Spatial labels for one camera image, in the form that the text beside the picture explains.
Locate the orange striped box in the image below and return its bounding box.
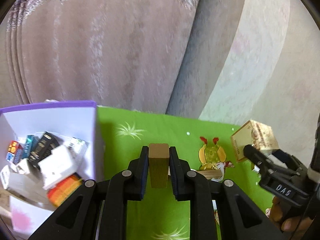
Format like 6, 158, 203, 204
47, 173, 84, 207

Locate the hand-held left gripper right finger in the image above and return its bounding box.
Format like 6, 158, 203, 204
169, 146, 285, 240

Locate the purple cardboard box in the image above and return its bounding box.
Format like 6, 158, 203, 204
0, 101, 105, 238

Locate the pink patterned curtain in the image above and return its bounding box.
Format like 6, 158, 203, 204
0, 0, 253, 120

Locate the red and blue box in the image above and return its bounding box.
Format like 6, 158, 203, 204
5, 141, 25, 166

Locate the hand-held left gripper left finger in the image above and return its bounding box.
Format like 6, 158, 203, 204
29, 146, 150, 240

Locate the grey box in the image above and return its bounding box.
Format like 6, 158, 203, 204
7, 171, 50, 204

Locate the large white box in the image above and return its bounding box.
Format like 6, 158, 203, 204
37, 144, 78, 191

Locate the person's right hand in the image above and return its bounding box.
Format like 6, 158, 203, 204
268, 195, 314, 233

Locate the tan cardboard box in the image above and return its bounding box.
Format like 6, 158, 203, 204
230, 119, 280, 164

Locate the black gold-print box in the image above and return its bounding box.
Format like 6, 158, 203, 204
27, 131, 60, 168

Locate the green printed tablecloth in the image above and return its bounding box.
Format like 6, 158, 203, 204
96, 106, 284, 240

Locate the small white box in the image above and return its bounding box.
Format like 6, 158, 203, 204
15, 158, 34, 176

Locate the wooden block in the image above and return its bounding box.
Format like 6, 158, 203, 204
197, 169, 223, 182
148, 143, 170, 189

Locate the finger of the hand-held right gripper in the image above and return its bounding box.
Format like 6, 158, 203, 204
243, 144, 272, 174
271, 149, 304, 170

